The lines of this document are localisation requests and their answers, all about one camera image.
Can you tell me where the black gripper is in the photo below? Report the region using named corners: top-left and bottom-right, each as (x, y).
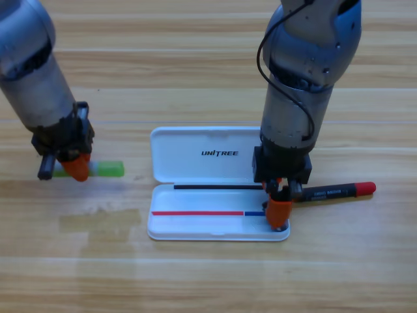
top-left (31, 101), bottom-right (96, 183)
top-left (252, 145), bottom-right (313, 229)

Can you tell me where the red and black marker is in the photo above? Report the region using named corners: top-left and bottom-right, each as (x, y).
top-left (293, 181), bottom-right (377, 203)

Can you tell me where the white Unitree pencil case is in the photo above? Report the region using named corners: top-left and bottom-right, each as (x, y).
top-left (147, 126), bottom-right (291, 242)

